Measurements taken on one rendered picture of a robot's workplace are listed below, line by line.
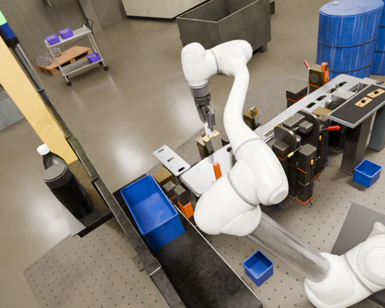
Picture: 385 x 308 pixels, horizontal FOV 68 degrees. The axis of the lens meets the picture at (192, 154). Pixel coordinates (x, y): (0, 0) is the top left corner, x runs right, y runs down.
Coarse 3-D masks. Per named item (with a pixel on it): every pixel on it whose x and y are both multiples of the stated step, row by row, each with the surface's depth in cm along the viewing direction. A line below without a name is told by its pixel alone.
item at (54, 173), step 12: (48, 168) 80; (60, 168) 79; (48, 180) 76; (60, 180) 77; (72, 180) 80; (60, 192) 79; (72, 192) 81; (84, 192) 86; (72, 204) 82; (84, 204) 85; (84, 216) 87
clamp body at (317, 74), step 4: (316, 64) 200; (312, 68) 197; (316, 68) 196; (320, 68) 194; (328, 68) 192; (312, 72) 197; (316, 72) 194; (320, 72) 191; (328, 72) 194; (312, 76) 199; (316, 76) 196; (320, 76) 193; (312, 80) 200; (316, 80) 198; (320, 80) 195; (312, 84) 202; (316, 84) 200; (320, 84) 197; (312, 88) 205; (316, 88) 202
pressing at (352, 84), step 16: (336, 80) 190; (352, 80) 186; (320, 96) 181; (288, 112) 175; (272, 128) 168; (208, 160) 159; (224, 160) 156; (192, 176) 152; (208, 176) 150; (192, 192) 145
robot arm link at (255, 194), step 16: (256, 144) 82; (240, 160) 83; (256, 160) 79; (272, 160) 79; (240, 176) 80; (256, 176) 78; (272, 176) 76; (240, 192) 80; (256, 192) 78; (272, 192) 75
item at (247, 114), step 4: (244, 112) 178; (248, 112) 177; (244, 116) 177; (248, 116) 174; (244, 120) 179; (248, 120) 176; (252, 120) 172; (248, 124) 178; (252, 124) 174; (252, 128) 177; (256, 128) 177
